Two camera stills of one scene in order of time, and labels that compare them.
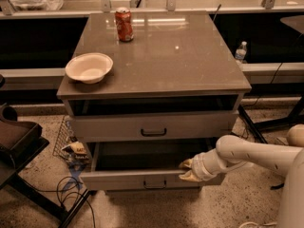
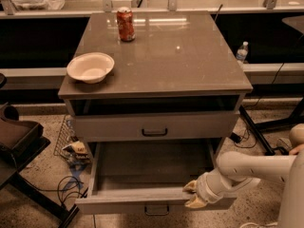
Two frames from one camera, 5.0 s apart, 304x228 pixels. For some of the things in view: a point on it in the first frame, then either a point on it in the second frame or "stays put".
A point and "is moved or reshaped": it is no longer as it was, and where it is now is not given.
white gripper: [200, 168] → [205, 187]
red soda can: [124, 26] stays put
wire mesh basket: [67, 144] stays put
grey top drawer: [155, 126] stays put
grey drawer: [143, 164] is moved or reshaped
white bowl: [89, 67] stays put
